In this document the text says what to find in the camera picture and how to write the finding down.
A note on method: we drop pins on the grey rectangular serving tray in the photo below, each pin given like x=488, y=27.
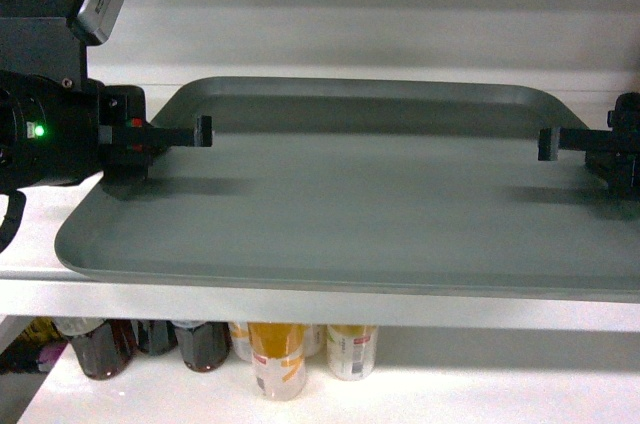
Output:
x=360, y=185

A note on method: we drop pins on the orange juice bottle front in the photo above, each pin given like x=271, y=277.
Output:
x=278, y=359

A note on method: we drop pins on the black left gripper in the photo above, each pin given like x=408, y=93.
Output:
x=128, y=143

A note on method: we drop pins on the dark tea bottle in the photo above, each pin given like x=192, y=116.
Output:
x=103, y=347
x=154, y=337
x=204, y=345

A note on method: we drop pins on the white top shelf board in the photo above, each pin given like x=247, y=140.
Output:
x=34, y=281

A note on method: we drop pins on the white middle shelf board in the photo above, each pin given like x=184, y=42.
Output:
x=594, y=379

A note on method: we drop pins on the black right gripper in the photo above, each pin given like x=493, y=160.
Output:
x=619, y=170

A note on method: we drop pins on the dark tea bottle left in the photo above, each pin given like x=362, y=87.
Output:
x=103, y=347

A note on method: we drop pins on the dark tea bottle right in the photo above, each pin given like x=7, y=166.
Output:
x=204, y=345

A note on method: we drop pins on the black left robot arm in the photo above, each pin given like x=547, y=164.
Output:
x=54, y=136

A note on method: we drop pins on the dark tea bottle middle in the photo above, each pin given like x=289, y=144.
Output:
x=154, y=337

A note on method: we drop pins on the white shelf board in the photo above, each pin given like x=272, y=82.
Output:
x=34, y=281
x=594, y=379

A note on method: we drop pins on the yellow juice bottle front right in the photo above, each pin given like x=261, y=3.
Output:
x=351, y=350

